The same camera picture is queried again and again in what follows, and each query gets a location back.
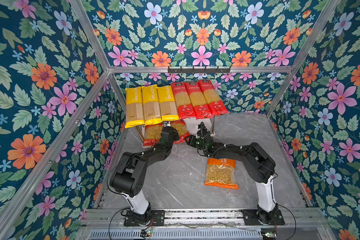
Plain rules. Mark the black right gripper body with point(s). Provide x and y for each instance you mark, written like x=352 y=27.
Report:
x=196 y=143

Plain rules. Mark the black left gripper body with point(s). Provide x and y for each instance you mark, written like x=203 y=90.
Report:
x=174 y=137

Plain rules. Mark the red macaroni bag front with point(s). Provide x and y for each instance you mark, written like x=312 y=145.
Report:
x=181 y=127

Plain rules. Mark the red macaroni bag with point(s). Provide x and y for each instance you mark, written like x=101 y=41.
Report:
x=152 y=134
x=181 y=127

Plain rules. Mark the yellow spaghetti pack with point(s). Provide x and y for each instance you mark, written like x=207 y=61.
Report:
x=168 y=107
x=151 y=105
x=134 y=104

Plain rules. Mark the red spaghetti pack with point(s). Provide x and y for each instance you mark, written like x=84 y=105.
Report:
x=198 y=101
x=214 y=102
x=183 y=102

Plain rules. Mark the orange macaroni bag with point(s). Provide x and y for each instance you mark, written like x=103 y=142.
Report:
x=221 y=173

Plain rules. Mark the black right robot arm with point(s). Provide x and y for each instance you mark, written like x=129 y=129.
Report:
x=257 y=162

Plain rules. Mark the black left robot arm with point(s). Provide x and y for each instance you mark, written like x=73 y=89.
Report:
x=128 y=176

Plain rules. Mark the white two-tier shelf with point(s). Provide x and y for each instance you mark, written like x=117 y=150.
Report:
x=192 y=123

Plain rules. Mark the black hook rail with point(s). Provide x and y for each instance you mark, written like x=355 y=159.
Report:
x=198 y=70

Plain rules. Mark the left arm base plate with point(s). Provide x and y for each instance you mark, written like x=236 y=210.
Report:
x=150 y=218

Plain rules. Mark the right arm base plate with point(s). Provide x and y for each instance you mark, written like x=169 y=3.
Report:
x=261 y=217

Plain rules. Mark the aluminium front rail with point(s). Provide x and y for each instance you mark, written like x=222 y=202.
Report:
x=285 y=218

